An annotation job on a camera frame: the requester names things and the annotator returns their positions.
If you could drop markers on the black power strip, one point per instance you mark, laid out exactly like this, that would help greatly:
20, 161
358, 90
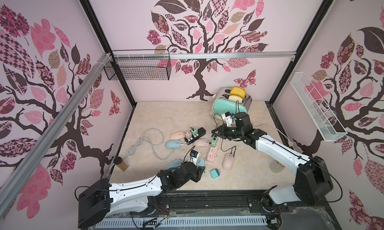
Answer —
189, 139

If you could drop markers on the blue mouse bottom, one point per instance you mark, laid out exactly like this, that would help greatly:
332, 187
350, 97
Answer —
174, 164

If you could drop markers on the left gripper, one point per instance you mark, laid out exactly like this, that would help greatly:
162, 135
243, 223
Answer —
197, 175

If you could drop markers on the black wire basket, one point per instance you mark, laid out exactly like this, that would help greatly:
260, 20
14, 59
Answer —
140, 64

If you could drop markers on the yellow toast slice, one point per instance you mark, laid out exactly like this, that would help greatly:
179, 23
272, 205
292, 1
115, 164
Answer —
238, 91

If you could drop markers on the pink mouse right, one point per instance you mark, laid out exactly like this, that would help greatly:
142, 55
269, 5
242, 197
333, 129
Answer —
228, 162

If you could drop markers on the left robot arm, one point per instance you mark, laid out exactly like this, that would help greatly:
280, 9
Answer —
104, 198

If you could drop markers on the blue mouse middle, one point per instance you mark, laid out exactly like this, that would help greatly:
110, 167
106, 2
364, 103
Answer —
200, 163

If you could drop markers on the pink mouse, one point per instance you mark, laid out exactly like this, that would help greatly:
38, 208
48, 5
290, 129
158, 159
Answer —
228, 162
178, 135
201, 143

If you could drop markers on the mint green toaster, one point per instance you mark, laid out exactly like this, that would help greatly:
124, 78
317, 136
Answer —
222, 105

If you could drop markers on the small brown jar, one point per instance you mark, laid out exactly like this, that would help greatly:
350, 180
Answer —
121, 164

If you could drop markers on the pink power strip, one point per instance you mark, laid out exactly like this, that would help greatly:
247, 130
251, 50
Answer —
212, 154

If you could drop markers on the pink mouse middle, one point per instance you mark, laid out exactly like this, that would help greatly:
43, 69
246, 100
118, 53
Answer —
201, 143

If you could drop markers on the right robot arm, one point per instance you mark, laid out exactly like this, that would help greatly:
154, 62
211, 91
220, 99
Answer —
312, 179

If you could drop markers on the white slotted cable duct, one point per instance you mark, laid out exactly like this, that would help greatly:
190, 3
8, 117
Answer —
180, 222

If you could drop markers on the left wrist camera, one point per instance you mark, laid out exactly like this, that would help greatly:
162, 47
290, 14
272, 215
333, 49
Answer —
194, 157

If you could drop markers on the blue mouse top left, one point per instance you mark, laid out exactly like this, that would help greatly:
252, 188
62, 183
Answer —
173, 144

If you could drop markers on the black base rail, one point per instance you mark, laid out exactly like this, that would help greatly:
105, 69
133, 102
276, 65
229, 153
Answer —
287, 216

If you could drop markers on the green charger plug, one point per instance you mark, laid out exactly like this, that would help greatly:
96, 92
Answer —
214, 141

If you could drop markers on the teal charger plug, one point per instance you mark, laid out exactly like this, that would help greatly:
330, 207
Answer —
215, 173

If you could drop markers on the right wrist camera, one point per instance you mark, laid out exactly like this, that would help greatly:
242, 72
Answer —
228, 118

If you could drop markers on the pink mouse top left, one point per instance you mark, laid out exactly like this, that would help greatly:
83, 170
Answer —
178, 135

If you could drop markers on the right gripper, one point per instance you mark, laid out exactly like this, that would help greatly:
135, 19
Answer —
225, 131

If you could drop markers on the blue mouse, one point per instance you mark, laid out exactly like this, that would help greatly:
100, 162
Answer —
174, 164
173, 144
200, 163

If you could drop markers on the pale toast slice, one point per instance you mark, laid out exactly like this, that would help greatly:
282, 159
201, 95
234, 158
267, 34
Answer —
235, 98

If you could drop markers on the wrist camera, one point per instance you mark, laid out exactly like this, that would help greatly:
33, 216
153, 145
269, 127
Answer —
194, 157
228, 118

